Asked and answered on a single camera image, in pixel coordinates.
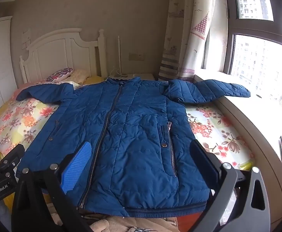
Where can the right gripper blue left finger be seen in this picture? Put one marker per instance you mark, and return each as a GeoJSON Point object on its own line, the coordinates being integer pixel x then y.
{"type": "Point", "coordinates": [75, 167]}

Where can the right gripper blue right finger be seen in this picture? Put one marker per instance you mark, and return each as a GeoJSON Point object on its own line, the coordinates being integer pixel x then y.
{"type": "Point", "coordinates": [207, 168]}

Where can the blue quilted puffer jacket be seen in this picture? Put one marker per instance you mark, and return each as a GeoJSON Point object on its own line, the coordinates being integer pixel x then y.
{"type": "Point", "coordinates": [140, 164]}

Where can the beige plaid fleece clothing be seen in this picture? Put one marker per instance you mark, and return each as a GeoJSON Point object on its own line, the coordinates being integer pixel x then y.
{"type": "Point", "coordinates": [102, 222]}

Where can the floral bed quilt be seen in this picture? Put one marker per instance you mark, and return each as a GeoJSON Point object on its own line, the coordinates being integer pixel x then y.
{"type": "Point", "coordinates": [21, 121]}

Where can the beige window sill ledge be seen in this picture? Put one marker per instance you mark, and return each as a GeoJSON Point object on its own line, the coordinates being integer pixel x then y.
{"type": "Point", "coordinates": [259, 122]}

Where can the purple patterned pillow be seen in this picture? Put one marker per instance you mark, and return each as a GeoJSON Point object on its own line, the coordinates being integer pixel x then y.
{"type": "Point", "coordinates": [60, 75]}

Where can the yellow pillow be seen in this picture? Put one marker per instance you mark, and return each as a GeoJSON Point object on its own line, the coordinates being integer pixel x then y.
{"type": "Point", "coordinates": [93, 80]}

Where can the peach floral pillow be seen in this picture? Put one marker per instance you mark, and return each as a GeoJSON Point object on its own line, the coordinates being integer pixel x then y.
{"type": "Point", "coordinates": [78, 76]}

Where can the white bedside table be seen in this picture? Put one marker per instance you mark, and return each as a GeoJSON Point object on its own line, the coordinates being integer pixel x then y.
{"type": "Point", "coordinates": [143, 76]}

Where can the white wooden headboard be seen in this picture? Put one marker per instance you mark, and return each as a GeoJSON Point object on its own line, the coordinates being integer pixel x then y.
{"type": "Point", "coordinates": [64, 48]}

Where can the patterned curtain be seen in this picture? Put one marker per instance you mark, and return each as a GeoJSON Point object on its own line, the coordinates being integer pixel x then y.
{"type": "Point", "coordinates": [188, 26]}

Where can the wall power socket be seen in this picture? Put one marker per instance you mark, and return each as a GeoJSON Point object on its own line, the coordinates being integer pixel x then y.
{"type": "Point", "coordinates": [136, 57]}

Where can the window with dark frame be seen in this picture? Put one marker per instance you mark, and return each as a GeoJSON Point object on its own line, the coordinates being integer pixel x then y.
{"type": "Point", "coordinates": [260, 19]}

